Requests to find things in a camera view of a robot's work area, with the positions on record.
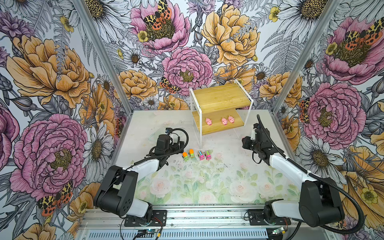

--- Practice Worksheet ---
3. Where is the orange green toy truck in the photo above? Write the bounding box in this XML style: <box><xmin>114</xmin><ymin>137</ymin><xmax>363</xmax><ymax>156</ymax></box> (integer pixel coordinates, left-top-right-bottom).
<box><xmin>183</xmin><ymin>152</ymin><xmax>191</xmax><ymax>162</ymax></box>
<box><xmin>189</xmin><ymin>149</ymin><xmax>195</xmax><ymax>159</ymax></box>

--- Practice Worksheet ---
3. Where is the blue pink toy bus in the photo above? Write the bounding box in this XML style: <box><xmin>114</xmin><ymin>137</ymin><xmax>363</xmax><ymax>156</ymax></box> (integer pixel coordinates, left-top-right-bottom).
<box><xmin>198</xmin><ymin>151</ymin><xmax>205</xmax><ymax>161</ymax></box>

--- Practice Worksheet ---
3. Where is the pink toy pig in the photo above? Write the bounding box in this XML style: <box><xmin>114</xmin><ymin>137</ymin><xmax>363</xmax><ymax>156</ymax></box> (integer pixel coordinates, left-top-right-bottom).
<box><xmin>221</xmin><ymin>118</ymin><xmax>228</xmax><ymax>126</ymax></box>
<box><xmin>206</xmin><ymin>118</ymin><xmax>213</xmax><ymax>126</ymax></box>
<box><xmin>228</xmin><ymin>116</ymin><xmax>235</xmax><ymax>124</ymax></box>

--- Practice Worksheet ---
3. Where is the green pink toy bus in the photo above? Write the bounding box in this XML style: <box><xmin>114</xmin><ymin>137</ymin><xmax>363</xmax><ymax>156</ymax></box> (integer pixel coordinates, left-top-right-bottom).
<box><xmin>205</xmin><ymin>151</ymin><xmax>212</xmax><ymax>161</ymax></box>

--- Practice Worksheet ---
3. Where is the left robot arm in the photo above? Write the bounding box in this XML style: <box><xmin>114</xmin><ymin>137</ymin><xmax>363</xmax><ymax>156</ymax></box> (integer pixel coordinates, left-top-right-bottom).
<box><xmin>94</xmin><ymin>133</ymin><xmax>189</xmax><ymax>221</ymax></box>

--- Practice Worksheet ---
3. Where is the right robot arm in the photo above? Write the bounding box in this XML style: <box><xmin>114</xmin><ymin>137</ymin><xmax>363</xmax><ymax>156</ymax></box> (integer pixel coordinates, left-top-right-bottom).
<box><xmin>242</xmin><ymin>123</ymin><xmax>345</xmax><ymax>227</ymax></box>

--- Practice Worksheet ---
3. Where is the two-tier bamboo shelf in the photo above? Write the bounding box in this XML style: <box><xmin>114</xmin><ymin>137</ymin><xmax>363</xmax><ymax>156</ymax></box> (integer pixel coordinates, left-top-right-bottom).
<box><xmin>189</xmin><ymin>80</ymin><xmax>254</xmax><ymax>147</ymax></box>

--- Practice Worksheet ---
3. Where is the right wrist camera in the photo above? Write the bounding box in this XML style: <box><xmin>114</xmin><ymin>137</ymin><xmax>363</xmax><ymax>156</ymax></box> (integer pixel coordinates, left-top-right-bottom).
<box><xmin>251</xmin><ymin>123</ymin><xmax>259</xmax><ymax>141</ymax></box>

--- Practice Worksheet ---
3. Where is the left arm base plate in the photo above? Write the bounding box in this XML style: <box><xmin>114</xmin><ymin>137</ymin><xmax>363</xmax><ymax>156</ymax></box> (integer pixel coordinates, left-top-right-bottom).
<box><xmin>124</xmin><ymin>210</ymin><xmax>168</xmax><ymax>227</ymax></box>

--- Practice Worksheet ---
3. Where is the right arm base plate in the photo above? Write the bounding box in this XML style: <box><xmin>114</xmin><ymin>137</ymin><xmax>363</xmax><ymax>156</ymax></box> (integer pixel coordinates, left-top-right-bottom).
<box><xmin>245</xmin><ymin>209</ymin><xmax>292</xmax><ymax>226</ymax></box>

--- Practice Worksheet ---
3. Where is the right black corrugated cable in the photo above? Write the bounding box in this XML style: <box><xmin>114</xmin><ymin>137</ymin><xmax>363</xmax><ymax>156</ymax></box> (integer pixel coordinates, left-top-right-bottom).
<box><xmin>256</xmin><ymin>114</ymin><xmax>365</xmax><ymax>235</ymax></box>

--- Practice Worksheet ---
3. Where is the aluminium front rail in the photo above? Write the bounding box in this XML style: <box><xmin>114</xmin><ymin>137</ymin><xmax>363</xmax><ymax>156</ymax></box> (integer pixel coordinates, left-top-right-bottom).
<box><xmin>77</xmin><ymin>205</ymin><xmax>337</xmax><ymax>232</ymax></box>

